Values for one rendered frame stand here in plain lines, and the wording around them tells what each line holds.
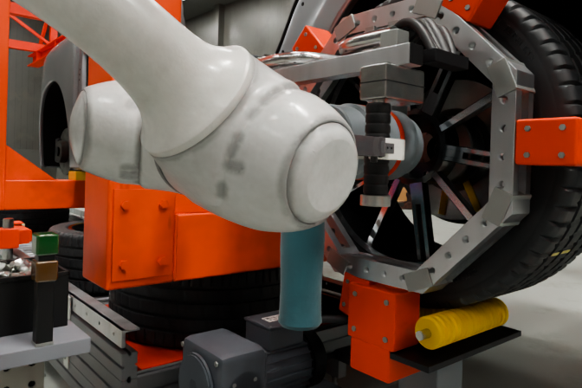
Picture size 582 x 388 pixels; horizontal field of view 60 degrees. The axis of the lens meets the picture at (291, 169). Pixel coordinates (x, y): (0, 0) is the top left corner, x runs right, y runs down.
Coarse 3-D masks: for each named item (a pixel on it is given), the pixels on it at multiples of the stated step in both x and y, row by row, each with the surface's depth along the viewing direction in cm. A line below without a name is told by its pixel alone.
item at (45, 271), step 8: (32, 264) 95; (40, 264) 93; (48, 264) 94; (56, 264) 95; (32, 272) 95; (40, 272) 93; (48, 272) 94; (56, 272) 95; (40, 280) 93; (48, 280) 94; (56, 280) 95
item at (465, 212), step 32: (352, 96) 122; (448, 128) 99; (448, 160) 98; (480, 160) 94; (352, 192) 118; (416, 192) 104; (448, 192) 98; (352, 224) 117; (384, 224) 112; (416, 224) 104; (384, 256) 108; (416, 256) 109
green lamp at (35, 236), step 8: (40, 232) 96; (48, 232) 96; (32, 240) 95; (40, 240) 93; (48, 240) 94; (56, 240) 95; (32, 248) 95; (40, 248) 93; (48, 248) 94; (56, 248) 95
